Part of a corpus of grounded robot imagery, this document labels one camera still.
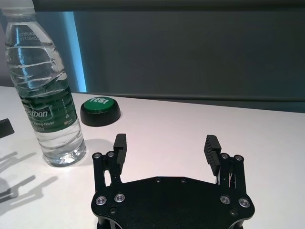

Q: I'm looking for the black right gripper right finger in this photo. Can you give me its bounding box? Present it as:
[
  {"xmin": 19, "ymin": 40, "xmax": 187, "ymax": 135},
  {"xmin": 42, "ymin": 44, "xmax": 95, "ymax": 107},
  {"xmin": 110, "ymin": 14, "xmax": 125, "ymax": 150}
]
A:
[{"xmin": 204, "ymin": 135, "xmax": 246, "ymax": 191}]

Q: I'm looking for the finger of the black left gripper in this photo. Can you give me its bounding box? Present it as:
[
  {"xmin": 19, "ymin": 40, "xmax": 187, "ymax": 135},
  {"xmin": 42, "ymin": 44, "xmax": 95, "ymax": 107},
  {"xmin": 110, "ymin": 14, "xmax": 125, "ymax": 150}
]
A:
[{"xmin": 0, "ymin": 118, "xmax": 14, "ymax": 138}]

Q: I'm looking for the clear plastic water bottle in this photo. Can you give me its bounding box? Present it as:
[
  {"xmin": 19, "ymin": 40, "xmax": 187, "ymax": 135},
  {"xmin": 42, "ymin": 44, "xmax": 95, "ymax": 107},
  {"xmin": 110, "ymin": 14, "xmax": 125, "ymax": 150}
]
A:
[{"xmin": 1, "ymin": 6, "xmax": 87, "ymax": 168}]

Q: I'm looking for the blue-lit window strip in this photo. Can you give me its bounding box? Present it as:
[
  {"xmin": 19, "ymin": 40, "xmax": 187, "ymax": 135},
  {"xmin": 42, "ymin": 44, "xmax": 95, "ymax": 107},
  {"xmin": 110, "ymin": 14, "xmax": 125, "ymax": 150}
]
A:
[{"xmin": 62, "ymin": 11, "xmax": 89, "ymax": 93}]

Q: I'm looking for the grey lower window bar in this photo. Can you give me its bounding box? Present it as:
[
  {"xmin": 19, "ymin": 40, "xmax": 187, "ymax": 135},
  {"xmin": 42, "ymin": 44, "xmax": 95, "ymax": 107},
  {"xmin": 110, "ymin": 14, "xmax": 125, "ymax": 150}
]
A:
[{"xmin": 87, "ymin": 91, "xmax": 305, "ymax": 112}]

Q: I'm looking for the grey metal handrail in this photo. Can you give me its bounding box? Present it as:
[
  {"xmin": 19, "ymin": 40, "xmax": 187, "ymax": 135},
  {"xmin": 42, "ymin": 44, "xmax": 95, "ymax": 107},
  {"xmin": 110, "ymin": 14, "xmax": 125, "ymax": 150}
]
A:
[{"xmin": 32, "ymin": 0, "xmax": 305, "ymax": 12}]

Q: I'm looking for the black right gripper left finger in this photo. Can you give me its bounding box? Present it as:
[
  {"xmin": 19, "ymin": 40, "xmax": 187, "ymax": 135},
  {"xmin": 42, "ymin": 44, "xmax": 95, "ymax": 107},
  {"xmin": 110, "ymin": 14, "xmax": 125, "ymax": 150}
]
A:
[{"xmin": 92, "ymin": 134, "xmax": 128, "ymax": 191}]

